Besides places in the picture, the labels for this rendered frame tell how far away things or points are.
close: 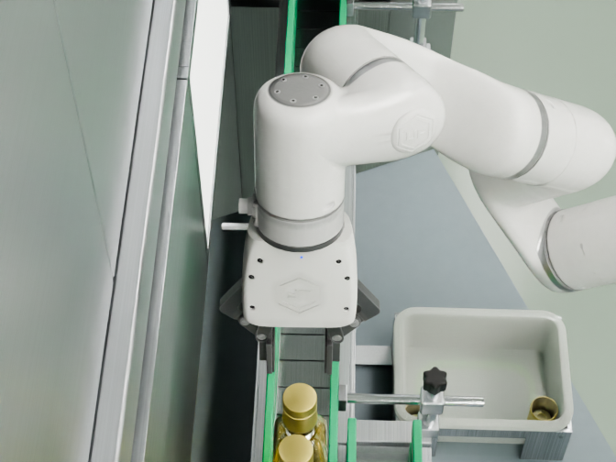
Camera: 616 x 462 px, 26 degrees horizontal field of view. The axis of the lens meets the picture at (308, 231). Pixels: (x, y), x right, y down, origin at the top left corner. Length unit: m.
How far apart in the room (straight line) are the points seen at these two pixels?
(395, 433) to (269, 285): 0.50
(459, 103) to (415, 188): 0.79
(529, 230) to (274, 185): 0.36
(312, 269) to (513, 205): 0.28
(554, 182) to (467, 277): 0.66
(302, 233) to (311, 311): 0.10
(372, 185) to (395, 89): 0.93
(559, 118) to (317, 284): 0.27
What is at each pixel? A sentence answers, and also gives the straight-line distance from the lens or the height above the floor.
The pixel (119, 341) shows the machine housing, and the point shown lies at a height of 1.40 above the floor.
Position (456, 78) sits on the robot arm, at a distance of 1.21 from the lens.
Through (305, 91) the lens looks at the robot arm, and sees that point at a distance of 1.06.
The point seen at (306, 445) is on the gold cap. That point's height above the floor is 1.16.
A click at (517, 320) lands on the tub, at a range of 1.78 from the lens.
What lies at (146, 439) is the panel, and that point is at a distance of 1.13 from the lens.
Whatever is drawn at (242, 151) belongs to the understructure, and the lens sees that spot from 2.52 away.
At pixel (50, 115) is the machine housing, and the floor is 1.68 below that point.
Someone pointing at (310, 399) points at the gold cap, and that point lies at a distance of 1.32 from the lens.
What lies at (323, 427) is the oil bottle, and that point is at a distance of 1.39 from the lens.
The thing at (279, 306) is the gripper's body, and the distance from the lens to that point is 1.17.
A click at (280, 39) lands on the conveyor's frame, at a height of 0.88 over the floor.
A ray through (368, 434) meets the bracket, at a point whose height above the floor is 0.88.
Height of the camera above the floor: 2.32
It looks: 54 degrees down
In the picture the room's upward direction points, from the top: straight up
